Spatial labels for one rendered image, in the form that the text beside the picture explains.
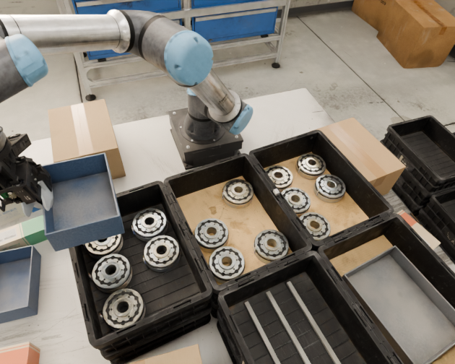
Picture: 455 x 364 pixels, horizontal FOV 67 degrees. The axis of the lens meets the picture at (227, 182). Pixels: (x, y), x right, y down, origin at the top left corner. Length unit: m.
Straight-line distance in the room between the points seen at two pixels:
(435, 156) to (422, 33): 1.76
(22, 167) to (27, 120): 2.26
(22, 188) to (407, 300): 0.99
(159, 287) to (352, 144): 0.87
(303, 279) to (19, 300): 0.85
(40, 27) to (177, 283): 0.69
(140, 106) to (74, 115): 1.43
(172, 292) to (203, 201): 0.32
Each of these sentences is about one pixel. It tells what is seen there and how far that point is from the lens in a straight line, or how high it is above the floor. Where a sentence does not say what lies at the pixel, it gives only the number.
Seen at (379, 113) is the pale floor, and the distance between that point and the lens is 3.13.
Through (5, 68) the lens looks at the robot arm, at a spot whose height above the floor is 1.45.
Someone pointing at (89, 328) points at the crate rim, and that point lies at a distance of 0.90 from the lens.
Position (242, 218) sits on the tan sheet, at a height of 0.83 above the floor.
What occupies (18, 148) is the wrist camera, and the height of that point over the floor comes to 1.27.
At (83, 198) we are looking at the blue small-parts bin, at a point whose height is 1.07.
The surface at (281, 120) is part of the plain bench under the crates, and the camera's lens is 1.66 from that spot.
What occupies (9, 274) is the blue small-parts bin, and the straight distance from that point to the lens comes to 1.31.
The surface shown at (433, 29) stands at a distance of 3.72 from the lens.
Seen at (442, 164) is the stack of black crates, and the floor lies 0.49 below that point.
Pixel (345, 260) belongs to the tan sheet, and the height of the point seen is 0.83.
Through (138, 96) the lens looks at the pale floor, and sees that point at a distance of 2.98.
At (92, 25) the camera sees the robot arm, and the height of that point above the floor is 1.38.
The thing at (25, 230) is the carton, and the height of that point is 0.76.
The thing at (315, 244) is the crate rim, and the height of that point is 0.93.
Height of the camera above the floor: 1.75
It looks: 51 degrees down
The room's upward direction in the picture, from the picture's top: 4 degrees clockwise
